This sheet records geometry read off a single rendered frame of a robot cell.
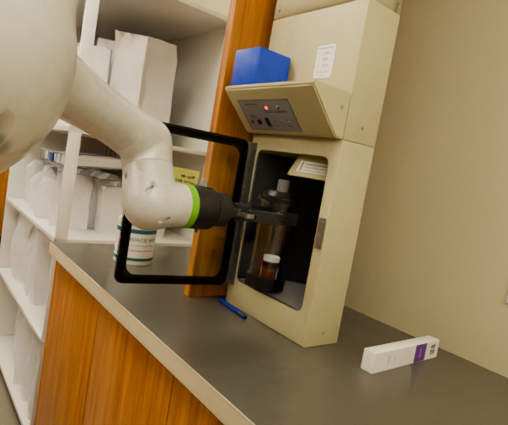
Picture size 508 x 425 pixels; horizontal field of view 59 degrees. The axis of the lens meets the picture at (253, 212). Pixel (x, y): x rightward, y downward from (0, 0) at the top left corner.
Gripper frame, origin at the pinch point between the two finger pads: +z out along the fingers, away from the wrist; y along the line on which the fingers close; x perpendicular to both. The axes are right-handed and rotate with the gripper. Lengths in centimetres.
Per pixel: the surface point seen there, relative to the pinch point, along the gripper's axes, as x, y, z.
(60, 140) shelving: -7, 207, 12
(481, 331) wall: 19, -37, 42
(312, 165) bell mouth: -13.6, -5.9, 3.0
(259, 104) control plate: -25.4, 4.1, -8.1
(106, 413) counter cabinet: 59, 23, -25
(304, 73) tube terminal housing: -34.8, -0.6, 0.0
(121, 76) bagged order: -39, 112, 3
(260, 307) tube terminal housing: 23.7, -0.1, 0.6
